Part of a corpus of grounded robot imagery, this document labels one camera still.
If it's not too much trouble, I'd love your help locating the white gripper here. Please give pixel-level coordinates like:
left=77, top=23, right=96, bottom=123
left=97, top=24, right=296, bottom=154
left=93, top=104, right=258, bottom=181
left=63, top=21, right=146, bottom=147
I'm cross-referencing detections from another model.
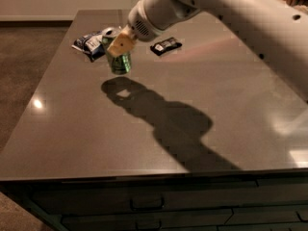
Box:
left=107, top=0, right=163, bottom=57

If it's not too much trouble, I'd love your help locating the green soda can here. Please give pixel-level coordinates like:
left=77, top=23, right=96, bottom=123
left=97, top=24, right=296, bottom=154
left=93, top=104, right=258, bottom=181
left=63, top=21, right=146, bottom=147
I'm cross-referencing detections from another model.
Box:
left=101, top=26, right=133, bottom=75

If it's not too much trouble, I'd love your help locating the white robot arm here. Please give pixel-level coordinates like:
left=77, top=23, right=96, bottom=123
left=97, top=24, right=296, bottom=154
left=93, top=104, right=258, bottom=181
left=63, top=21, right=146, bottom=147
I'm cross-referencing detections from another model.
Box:
left=108, top=0, right=308, bottom=101

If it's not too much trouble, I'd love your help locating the black rxbar chocolate wrapper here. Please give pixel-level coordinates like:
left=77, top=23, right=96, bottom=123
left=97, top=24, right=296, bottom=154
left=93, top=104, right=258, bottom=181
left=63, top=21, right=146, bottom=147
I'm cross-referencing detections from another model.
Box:
left=150, top=37, right=182, bottom=56

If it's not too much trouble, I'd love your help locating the blue white chip bag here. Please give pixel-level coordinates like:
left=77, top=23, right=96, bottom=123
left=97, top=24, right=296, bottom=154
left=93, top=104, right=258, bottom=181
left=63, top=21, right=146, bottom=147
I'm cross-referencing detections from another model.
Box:
left=71, top=31, right=105, bottom=62

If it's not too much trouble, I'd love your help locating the upper drawer with handle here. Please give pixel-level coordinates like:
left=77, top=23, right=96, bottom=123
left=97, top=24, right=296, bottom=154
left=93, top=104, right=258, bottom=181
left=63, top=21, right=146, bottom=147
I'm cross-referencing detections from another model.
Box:
left=32, top=182, right=308, bottom=216

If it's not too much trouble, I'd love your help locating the drawer with handle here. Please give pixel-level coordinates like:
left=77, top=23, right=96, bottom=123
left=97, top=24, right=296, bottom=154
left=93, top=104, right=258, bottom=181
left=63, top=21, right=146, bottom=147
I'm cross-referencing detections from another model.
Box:
left=62, top=209, right=233, bottom=231
left=32, top=182, right=308, bottom=216

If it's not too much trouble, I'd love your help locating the lower drawer with handle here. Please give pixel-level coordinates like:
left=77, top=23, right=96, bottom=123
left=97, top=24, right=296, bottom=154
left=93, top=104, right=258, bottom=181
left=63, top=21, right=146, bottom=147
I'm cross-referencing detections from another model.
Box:
left=62, top=209, right=233, bottom=231

